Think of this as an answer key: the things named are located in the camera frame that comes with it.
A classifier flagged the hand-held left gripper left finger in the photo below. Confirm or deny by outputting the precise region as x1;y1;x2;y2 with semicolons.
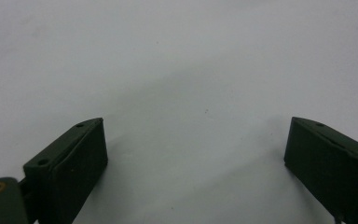
22;117;109;224

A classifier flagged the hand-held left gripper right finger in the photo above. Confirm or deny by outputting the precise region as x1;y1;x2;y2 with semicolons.
283;116;358;224

